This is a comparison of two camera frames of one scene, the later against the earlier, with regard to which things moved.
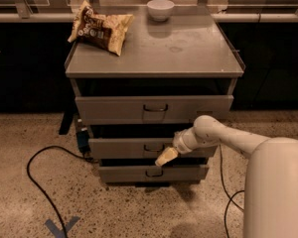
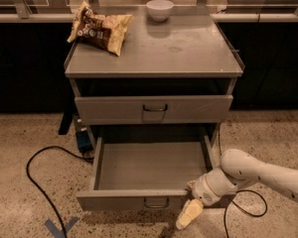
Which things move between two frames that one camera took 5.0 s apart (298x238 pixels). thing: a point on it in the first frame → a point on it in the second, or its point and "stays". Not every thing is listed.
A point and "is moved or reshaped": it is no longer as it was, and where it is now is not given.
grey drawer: [139, 149] is moved or reshaped
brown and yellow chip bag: [105, 31] stays
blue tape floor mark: [59, 233] stays
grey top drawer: [104, 109] stays
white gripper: [180, 143] → [202, 189]
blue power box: [83, 140] stays
